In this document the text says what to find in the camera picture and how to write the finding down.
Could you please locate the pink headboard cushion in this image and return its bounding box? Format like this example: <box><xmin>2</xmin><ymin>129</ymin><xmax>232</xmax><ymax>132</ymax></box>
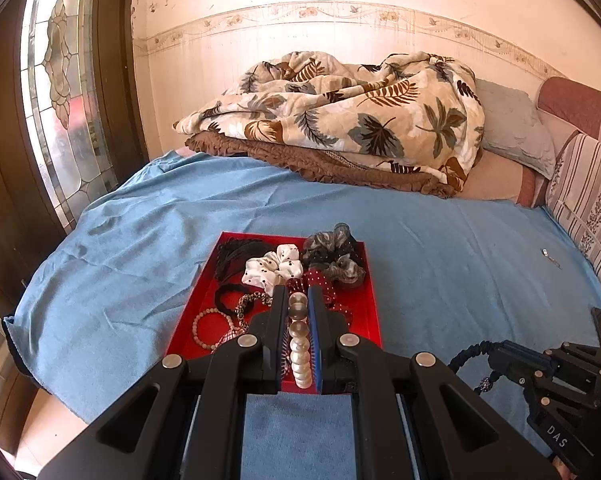
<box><xmin>537</xmin><ymin>76</ymin><xmax>601</xmax><ymax>156</ymax></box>

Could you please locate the pink white woven bracelet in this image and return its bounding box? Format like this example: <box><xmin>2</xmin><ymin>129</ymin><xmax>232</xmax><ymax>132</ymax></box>
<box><xmin>215</xmin><ymin>326</ymin><xmax>247</xmax><ymax>348</ymax></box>

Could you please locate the grey sheer scrunchie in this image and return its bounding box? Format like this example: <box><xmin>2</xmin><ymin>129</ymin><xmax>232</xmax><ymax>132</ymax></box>
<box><xmin>301</xmin><ymin>222</ymin><xmax>367</xmax><ymax>289</ymax></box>

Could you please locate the navy cord bracelet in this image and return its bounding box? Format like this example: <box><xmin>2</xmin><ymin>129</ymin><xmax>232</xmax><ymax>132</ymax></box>
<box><xmin>448</xmin><ymin>341</ymin><xmax>504</xmax><ymax>395</ymax></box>

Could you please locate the brown wooden window frame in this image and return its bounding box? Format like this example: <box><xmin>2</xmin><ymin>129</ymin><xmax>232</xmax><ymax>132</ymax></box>
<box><xmin>0</xmin><ymin>0</ymin><xmax>148</xmax><ymax>311</ymax></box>

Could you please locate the large pearl bracelet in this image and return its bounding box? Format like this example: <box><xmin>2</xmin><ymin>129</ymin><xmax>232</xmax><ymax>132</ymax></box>
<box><xmin>286</xmin><ymin>292</ymin><xmax>314</xmax><ymax>391</ymax></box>

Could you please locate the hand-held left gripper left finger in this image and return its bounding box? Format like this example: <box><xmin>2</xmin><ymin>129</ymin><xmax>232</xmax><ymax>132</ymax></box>
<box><xmin>38</xmin><ymin>285</ymin><xmax>290</xmax><ymax>480</ymax></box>

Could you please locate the black hair tie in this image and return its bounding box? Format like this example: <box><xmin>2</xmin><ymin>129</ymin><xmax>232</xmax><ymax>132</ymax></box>
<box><xmin>214</xmin><ymin>282</ymin><xmax>261</xmax><ymax>318</ymax></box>

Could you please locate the pale bead bracelet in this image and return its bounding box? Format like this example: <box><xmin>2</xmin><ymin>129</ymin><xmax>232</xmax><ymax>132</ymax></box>
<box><xmin>193</xmin><ymin>308</ymin><xmax>236</xmax><ymax>353</ymax></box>

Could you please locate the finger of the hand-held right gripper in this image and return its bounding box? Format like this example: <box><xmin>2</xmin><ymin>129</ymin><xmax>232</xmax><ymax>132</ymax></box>
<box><xmin>488</xmin><ymin>340</ymin><xmax>601</xmax><ymax>369</ymax></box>
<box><xmin>491</xmin><ymin>359</ymin><xmax>552</xmax><ymax>412</ymax></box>

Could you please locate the leaf print blanket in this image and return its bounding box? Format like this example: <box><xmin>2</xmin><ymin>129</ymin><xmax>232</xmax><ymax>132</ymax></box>
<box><xmin>173</xmin><ymin>51</ymin><xmax>485</xmax><ymax>193</ymax></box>

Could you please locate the black dotted scrunchie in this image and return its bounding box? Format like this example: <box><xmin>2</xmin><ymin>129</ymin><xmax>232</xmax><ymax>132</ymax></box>
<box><xmin>305</xmin><ymin>239</ymin><xmax>362</xmax><ymax>272</ymax></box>

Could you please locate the black headband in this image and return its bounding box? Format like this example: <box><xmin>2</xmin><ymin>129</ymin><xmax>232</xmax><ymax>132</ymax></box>
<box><xmin>215</xmin><ymin>239</ymin><xmax>268</xmax><ymax>281</ymax></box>

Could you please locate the bronze patterned bracelet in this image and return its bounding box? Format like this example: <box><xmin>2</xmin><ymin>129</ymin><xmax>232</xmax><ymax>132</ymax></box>
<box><xmin>235</xmin><ymin>291</ymin><xmax>274</xmax><ymax>331</ymax></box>

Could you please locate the red tray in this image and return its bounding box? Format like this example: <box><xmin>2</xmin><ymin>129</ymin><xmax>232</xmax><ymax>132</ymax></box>
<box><xmin>165</xmin><ymin>231</ymin><xmax>384</xmax><ymax>395</ymax></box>

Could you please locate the stained glass window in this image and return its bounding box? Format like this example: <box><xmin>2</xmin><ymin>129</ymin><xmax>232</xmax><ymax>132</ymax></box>
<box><xmin>20</xmin><ymin>0</ymin><xmax>118</xmax><ymax>233</ymax></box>

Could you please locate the red dotted scrunchie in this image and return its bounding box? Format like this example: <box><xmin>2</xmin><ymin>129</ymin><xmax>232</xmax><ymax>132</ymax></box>
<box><xmin>286</xmin><ymin>269</ymin><xmax>354</xmax><ymax>331</ymax></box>

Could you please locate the pink pillow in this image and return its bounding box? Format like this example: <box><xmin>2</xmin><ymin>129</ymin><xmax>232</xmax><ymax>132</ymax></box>
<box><xmin>461</xmin><ymin>150</ymin><xmax>537</xmax><ymax>207</ymax></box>

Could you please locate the blue bed sheet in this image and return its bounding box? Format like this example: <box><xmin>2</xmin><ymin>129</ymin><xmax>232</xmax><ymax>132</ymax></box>
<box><xmin>3</xmin><ymin>150</ymin><xmax>601</xmax><ymax>480</ymax></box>

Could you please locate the white dotted scrunchie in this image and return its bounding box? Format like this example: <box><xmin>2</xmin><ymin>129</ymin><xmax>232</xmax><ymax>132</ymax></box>
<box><xmin>241</xmin><ymin>243</ymin><xmax>304</xmax><ymax>291</ymax></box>

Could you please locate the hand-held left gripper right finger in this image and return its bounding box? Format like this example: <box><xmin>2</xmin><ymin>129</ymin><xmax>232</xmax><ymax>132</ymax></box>
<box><xmin>308</xmin><ymin>286</ymin><xmax>564</xmax><ymax>480</ymax></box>

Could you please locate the grey pillow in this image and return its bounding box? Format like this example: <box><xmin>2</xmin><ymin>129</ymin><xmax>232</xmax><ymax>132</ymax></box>
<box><xmin>475</xmin><ymin>78</ymin><xmax>557</xmax><ymax>180</ymax></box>

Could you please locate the striped floral cushion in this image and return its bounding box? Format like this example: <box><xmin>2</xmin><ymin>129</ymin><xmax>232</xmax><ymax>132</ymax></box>
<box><xmin>545</xmin><ymin>132</ymin><xmax>601</xmax><ymax>311</ymax></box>

